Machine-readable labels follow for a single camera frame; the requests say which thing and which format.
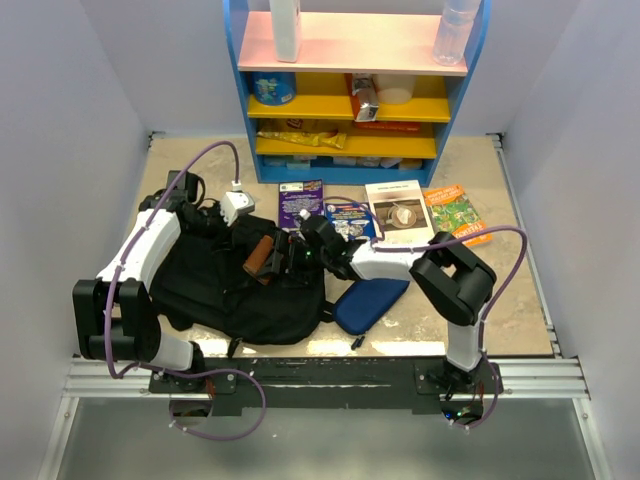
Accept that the white coffee cover book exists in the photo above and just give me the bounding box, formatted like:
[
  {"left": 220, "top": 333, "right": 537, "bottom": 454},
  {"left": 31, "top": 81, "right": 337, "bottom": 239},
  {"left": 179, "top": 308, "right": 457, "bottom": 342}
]
[{"left": 365, "top": 180, "right": 435, "bottom": 247}]

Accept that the blue zip pencil case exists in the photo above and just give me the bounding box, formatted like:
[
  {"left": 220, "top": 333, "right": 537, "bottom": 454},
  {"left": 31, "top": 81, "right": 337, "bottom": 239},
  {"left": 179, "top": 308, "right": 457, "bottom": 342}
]
[{"left": 331, "top": 279, "right": 409, "bottom": 335}]

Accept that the silver orange snack bag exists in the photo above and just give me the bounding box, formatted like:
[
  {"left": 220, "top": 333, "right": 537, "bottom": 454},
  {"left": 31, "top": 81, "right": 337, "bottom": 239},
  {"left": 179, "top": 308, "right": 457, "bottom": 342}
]
[{"left": 350, "top": 73, "right": 379, "bottom": 123}]

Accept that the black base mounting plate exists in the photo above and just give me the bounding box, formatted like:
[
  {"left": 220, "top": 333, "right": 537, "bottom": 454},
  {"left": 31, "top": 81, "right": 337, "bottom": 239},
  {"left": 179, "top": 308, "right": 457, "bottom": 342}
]
[{"left": 149, "top": 356, "right": 504, "bottom": 418}]

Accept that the blue comic book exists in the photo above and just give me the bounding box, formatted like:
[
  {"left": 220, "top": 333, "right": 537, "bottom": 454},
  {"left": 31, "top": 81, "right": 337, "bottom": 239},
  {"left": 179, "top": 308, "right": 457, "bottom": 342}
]
[{"left": 325, "top": 202, "right": 376, "bottom": 241}]

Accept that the aluminium rail frame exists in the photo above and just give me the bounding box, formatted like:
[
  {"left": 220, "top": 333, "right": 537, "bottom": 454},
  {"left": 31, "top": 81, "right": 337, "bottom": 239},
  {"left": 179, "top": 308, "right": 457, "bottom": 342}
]
[{"left": 37, "top": 130, "right": 613, "bottom": 480}]

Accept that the white plastic tub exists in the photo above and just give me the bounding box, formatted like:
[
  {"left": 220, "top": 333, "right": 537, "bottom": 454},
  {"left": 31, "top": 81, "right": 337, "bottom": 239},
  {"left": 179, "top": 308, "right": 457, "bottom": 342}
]
[{"left": 374, "top": 74, "right": 416, "bottom": 105}]

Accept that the blue round tin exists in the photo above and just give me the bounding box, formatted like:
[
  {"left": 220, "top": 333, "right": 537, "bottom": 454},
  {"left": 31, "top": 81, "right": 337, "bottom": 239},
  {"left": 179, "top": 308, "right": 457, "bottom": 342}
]
[{"left": 251, "top": 72, "right": 297, "bottom": 106}]

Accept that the brown leather wallet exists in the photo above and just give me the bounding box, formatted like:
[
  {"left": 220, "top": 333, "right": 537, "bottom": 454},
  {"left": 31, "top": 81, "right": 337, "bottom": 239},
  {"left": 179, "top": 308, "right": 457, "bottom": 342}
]
[{"left": 243, "top": 235, "right": 274, "bottom": 283}]

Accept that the clear plastic bottle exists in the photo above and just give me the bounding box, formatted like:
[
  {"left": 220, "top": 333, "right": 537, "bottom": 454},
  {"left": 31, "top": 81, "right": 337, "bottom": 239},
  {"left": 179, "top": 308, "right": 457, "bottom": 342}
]
[{"left": 432, "top": 0, "right": 481, "bottom": 66}]

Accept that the yellow chips bag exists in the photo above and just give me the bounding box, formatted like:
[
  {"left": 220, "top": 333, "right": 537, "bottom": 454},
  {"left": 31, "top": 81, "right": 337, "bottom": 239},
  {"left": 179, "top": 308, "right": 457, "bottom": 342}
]
[{"left": 257, "top": 118, "right": 347, "bottom": 149}]

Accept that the black backpack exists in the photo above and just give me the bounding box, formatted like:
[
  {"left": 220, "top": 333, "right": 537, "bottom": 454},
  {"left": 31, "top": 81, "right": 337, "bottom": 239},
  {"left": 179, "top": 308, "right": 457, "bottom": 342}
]
[{"left": 150, "top": 216, "right": 332, "bottom": 356}]

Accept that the blue shelf unit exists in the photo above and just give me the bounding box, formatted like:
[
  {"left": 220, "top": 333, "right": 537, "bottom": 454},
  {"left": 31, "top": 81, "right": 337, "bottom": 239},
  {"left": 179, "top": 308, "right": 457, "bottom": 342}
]
[{"left": 223, "top": 1, "right": 491, "bottom": 186}]

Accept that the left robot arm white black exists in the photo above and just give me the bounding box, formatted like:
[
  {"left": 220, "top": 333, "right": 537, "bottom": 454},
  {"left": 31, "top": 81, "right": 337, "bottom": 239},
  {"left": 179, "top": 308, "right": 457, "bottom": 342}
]
[{"left": 72, "top": 170, "right": 207, "bottom": 392}]

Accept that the orange treehouse book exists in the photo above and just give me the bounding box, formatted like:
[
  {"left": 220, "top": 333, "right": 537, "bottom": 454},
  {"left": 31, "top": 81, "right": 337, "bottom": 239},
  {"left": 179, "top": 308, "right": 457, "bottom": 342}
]
[{"left": 424, "top": 184, "right": 487, "bottom": 238}]

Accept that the orange flat box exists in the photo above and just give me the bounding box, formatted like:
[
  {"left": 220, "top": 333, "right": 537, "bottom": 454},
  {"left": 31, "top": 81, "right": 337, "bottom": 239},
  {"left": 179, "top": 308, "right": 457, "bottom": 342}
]
[{"left": 352, "top": 121, "right": 421, "bottom": 133}]

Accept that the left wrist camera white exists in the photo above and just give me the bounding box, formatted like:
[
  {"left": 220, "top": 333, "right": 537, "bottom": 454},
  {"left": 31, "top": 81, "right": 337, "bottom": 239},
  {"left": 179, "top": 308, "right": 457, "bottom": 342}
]
[{"left": 219, "top": 181, "right": 255, "bottom": 226}]

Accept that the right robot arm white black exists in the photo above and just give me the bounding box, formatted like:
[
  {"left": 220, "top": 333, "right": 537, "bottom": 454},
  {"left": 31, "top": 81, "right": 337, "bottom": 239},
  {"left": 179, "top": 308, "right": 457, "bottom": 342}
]
[{"left": 245, "top": 214, "right": 497, "bottom": 393}]

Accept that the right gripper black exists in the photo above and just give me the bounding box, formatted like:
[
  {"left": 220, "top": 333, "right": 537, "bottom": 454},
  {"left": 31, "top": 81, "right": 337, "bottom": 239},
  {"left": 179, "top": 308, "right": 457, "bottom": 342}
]
[{"left": 257, "top": 229, "right": 331, "bottom": 288}]

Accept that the purple book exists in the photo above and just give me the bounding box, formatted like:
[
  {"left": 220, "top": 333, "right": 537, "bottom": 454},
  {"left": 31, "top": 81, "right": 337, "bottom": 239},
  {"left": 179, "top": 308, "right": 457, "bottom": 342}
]
[{"left": 278, "top": 180, "right": 324, "bottom": 236}]

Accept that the white carton on shelf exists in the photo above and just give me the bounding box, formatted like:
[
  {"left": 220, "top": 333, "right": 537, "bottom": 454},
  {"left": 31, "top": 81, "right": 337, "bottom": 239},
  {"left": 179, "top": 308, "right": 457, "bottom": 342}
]
[{"left": 269, "top": 0, "right": 302, "bottom": 63}]

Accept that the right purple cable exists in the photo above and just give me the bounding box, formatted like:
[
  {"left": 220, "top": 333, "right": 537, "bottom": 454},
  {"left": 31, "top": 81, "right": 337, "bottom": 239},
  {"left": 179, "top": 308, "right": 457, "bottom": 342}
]
[{"left": 324, "top": 197, "right": 529, "bottom": 431}]

